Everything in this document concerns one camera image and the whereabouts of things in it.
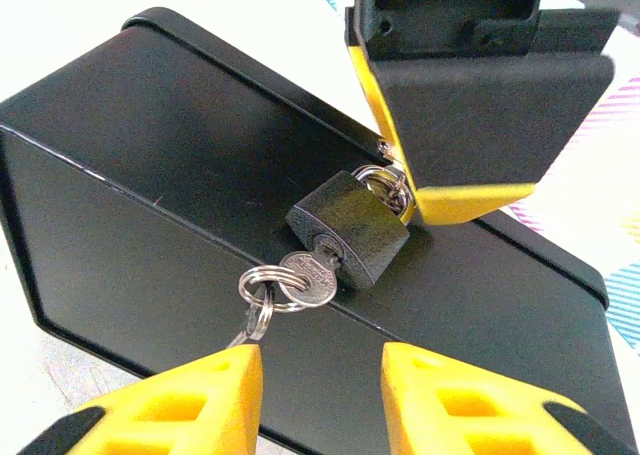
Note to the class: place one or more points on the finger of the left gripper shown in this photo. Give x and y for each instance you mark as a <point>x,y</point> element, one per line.
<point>475,120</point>
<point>575,32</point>

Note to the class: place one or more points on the starry night tin box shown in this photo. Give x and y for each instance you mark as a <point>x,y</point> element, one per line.
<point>150,200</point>

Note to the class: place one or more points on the silver tin hasp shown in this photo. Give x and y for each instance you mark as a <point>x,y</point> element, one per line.
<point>384,147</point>

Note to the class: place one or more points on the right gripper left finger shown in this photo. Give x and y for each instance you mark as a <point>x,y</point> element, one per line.
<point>200,415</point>

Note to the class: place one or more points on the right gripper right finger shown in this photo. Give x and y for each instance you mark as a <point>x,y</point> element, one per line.
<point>450,415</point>

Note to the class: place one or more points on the small black padlock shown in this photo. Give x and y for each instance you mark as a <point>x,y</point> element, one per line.
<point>350,215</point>

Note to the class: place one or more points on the silver padlock key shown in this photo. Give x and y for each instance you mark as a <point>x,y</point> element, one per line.
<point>312,280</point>
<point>239,335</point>

